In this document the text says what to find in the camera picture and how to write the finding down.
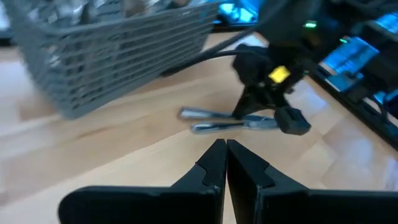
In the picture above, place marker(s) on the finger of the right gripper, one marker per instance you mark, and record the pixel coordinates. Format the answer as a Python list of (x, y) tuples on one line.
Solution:
[(252, 101), (292, 121)]

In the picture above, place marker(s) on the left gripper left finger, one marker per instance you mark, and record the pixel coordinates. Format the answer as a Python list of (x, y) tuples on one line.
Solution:
[(205, 186)]

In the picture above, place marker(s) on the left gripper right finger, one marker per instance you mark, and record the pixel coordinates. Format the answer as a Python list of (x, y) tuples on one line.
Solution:
[(245, 186)]

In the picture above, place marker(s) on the silver table knife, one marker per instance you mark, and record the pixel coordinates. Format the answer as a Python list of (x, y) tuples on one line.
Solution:
[(199, 113), (217, 127)]

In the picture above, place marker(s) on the grey plastic cutlery basket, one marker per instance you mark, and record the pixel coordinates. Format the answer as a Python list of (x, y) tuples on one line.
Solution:
[(109, 62)]

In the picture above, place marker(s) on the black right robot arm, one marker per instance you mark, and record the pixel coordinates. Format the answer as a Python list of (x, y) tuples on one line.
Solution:
[(289, 18)]

